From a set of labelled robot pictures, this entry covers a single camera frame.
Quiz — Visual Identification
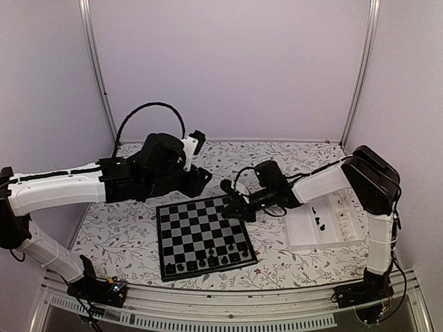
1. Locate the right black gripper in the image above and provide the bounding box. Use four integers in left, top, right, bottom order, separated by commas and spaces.
221, 186, 275, 223

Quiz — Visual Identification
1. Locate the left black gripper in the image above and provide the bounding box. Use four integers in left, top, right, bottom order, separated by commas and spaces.
143, 164, 213, 198

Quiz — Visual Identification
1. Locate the black and white chessboard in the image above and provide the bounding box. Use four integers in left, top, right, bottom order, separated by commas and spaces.
156, 195, 258, 282

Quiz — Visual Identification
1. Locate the black chess bishop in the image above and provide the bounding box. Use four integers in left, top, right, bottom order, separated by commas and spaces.
186, 261, 197, 271

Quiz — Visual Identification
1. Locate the black chess rook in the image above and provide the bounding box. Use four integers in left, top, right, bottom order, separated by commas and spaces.
165, 263, 174, 273

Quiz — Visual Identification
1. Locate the white plastic compartment tray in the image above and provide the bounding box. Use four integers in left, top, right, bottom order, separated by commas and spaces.
285, 190, 364, 251

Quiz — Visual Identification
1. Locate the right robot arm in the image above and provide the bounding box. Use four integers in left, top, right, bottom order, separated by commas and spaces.
220, 145, 401, 302

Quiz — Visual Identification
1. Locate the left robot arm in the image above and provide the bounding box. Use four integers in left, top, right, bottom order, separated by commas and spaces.
1, 131, 212, 300

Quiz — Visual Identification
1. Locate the floral patterned table mat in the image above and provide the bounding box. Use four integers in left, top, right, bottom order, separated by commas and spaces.
71, 142, 372, 291

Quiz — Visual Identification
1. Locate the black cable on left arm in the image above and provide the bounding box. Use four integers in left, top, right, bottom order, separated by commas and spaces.
114, 102, 188, 146

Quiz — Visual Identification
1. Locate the aluminium front rail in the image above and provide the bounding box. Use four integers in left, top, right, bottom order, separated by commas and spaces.
31, 269, 435, 331

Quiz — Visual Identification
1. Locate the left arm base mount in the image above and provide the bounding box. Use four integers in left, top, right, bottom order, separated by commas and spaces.
67, 276, 127, 308

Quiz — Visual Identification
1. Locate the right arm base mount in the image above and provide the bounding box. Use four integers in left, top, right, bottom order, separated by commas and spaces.
330, 279, 394, 324

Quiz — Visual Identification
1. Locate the left aluminium frame post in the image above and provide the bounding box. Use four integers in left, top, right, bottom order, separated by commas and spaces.
78, 0, 117, 142

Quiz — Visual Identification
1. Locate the aluminium frame post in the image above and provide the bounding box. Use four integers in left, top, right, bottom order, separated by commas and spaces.
78, 0, 117, 142
339, 0, 381, 149

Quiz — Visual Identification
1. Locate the right aluminium frame post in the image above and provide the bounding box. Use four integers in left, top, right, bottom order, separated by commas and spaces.
339, 0, 381, 149

